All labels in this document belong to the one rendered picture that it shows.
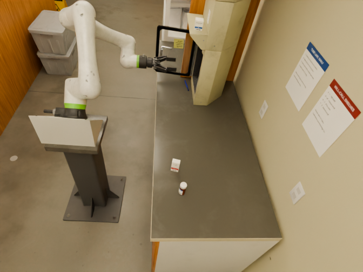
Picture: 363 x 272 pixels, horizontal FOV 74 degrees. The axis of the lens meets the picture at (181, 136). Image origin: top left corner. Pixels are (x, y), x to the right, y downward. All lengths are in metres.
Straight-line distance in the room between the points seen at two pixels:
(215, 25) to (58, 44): 2.47
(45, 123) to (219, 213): 1.10
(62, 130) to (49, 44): 2.25
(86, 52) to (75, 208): 1.48
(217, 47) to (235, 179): 0.85
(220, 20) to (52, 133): 1.21
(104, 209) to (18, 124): 1.52
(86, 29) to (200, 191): 1.10
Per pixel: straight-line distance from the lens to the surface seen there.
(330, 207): 1.21
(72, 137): 1.61
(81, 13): 1.53
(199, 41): 1.65
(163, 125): 1.74
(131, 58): 1.84
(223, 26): 1.63
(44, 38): 3.69
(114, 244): 2.31
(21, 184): 2.78
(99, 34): 1.76
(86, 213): 2.43
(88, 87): 1.46
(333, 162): 1.18
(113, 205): 2.42
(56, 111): 1.67
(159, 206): 1.38
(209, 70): 1.76
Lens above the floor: 2.18
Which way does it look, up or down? 48 degrees down
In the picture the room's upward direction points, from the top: 11 degrees clockwise
